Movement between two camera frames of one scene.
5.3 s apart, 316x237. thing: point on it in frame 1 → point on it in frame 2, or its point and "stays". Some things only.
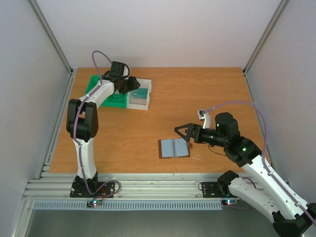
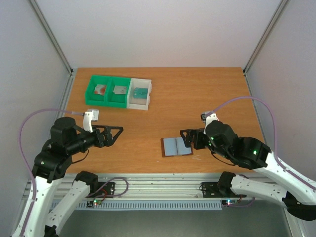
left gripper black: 134,85 → 109,141
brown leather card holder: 173,148 stays
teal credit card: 140,93 stays
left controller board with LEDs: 94,203 stays
